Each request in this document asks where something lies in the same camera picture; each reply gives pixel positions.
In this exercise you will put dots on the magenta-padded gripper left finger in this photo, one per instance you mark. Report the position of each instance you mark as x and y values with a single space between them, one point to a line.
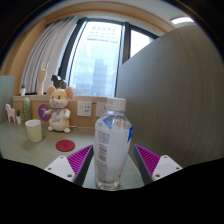
79 160

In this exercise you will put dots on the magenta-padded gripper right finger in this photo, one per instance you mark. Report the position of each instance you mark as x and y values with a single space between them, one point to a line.
148 160

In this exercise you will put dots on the clear plastic water bottle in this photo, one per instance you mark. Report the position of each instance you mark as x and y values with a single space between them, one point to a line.
111 150

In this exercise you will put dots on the flat round red coaster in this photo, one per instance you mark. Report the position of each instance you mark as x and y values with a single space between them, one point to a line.
65 145

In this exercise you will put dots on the cream plush mouse toy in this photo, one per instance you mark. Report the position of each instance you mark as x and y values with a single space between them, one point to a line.
59 113

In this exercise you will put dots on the pale yellow white cup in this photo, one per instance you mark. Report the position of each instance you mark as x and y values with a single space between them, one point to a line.
34 131

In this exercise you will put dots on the purple round number sign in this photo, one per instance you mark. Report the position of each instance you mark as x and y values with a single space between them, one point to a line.
42 111

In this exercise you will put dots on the tall green cactus ornament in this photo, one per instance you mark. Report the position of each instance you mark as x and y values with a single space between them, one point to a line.
26 110

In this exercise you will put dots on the small plant in white pot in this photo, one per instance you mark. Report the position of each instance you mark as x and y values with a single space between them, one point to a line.
18 119
22 91

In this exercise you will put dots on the pink wooden horse figure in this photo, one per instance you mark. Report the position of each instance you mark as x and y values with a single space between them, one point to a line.
10 113

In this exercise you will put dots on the wooden hand model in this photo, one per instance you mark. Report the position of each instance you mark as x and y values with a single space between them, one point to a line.
41 80

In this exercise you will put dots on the small grey-green desk partition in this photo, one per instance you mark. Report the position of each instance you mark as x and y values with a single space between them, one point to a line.
6 98

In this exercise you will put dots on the white pleated curtain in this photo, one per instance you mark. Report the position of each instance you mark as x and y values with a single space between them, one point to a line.
46 53

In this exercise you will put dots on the ceiling light panel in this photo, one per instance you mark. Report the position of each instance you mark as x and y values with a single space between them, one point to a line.
182 20

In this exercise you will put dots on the white wall socket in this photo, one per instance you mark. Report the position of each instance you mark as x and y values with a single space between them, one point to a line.
84 108
100 110

